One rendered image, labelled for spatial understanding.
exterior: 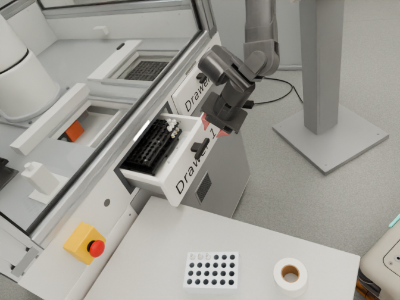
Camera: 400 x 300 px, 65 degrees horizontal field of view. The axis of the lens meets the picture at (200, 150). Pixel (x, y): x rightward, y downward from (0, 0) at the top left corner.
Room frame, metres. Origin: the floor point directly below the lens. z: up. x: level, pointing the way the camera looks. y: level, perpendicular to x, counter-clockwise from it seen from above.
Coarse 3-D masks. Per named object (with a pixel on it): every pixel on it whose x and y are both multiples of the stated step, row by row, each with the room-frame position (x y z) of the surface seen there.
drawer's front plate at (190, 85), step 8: (192, 72) 0.96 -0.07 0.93; (200, 72) 0.97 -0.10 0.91; (184, 80) 0.92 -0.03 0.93; (192, 80) 0.93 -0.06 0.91; (184, 88) 0.89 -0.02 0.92; (192, 88) 0.92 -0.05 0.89; (208, 88) 0.99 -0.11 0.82; (176, 96) 0.85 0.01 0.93; (184, 96) 0.88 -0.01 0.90; (200, 96) 0.94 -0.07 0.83; (176, 104) 0.86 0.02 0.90; (184, 104) 0.87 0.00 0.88; (192, 104) 0.90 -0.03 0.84; (184, 112) 0.86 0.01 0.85
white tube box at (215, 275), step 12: (192, 252) 0.39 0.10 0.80; (204, 252) 0.38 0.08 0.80; (216, 252) 0.37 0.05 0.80; (228, 252) 0.36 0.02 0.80; (192, 264) 0.37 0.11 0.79; (204, 264) 0.35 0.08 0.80; (216, 264) 0.35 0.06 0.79; (228, 264) 0.33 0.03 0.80; (240, 264) 0.34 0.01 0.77; (192, 276) 0.34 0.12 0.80; (204, 276) 0.33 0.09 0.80; (216, 276) 0.32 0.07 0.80; (228, 276) 0.31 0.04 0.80; (240, 276) 0.31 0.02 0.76; (192, 288) 0.31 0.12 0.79; (204, 288) 0.30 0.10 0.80; (216, 288) 0.29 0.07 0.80; (228, 288) 0.28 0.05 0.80
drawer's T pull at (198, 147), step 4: (204, 140) 0.63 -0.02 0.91; (208, 140) 0.63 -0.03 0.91; (196, 144) 0.62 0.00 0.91; (200, 144) 0.62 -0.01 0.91; (204, 144) 0.61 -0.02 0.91; (192, 148) 0.61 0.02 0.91; (196, 148) 0.61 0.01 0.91; (200, 148) 0.60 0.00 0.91; (204, 148) 0.60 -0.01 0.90; (196, 152) 0.59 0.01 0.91; (200, 152) 0.59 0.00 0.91; (196, 156) 0.58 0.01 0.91; (200, 156) 0.58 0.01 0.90
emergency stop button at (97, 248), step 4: (96, 240) 0.46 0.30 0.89; (100, 240) 0.46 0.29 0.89; (92, 244) 0.45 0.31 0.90; (96, 244) 0.45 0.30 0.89; (100, 244) 0.45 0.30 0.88; (104, 244) 0.45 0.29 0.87; (92, 248) 0.44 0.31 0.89; (96, 248) 0.44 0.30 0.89; (100, 248) 0.44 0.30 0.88; (104, 248) 0.45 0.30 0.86; (92, 252) 0.43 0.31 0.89; (96, 252) 0.43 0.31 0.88; (100, 252) 0.44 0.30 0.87; (92, 256) 0.43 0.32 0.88; (96, 256) 0.43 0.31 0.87
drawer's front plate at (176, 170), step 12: (192, 132) 0.66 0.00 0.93; (204, 132) 0.68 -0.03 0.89; (216, 132) 0.72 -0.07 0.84; (192, 144) 0.63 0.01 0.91; (180, 156) 0.59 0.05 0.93; (192, 156) 0.62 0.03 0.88; (204, 156) 0.65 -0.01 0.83; (168, 168) 0.56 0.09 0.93; (180, 168) 0.57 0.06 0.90; (168, 180) 0.53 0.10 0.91; (192, 180) 0.59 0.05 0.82; (168, 192) 0.52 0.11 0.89
